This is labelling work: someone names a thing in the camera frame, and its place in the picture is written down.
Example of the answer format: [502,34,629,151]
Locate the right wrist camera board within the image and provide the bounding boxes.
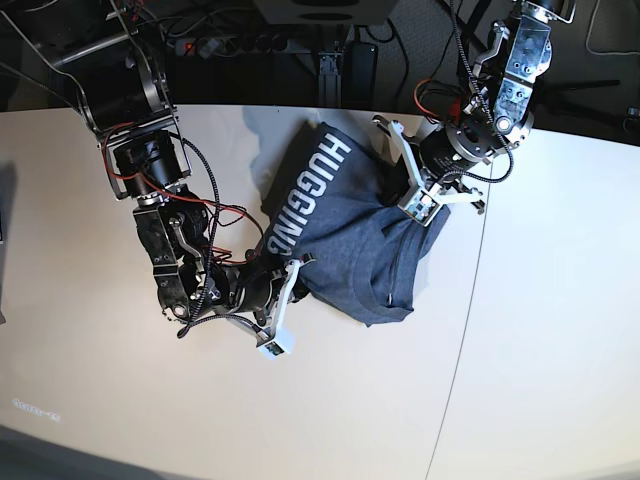
[257,329,295,359]

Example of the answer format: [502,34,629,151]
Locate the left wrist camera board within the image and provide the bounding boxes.
[398,186,443,227]

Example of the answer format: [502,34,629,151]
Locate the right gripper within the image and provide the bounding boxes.
[219,254,315,345]

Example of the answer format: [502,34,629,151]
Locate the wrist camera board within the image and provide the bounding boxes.
[257,329,295,359]
[398,186,443,227]

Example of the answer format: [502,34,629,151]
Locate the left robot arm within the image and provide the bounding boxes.
[372,1,576,225]

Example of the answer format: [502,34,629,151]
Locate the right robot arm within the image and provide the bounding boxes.
[1,1,311,356]

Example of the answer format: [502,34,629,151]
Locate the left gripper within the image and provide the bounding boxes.
[372,115,505,215]

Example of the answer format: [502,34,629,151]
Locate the white table label sticker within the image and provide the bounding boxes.
[12,398,61,423]

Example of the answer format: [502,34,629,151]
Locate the black tripod stand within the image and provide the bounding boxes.
[535,79,621,123]

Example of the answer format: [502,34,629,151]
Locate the aluminium frame post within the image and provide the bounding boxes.
[317,52,342,108]

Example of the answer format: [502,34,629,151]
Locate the blue grey T-shirt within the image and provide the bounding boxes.
[261,123,450,326]

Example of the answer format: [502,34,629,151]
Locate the grey speaker box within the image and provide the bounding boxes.
[254,0,398,25]

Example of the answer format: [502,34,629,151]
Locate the black power adapter box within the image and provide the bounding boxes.
[342,41,378,110]

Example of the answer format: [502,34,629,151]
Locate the white power strip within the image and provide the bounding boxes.
[172,34,312,59]

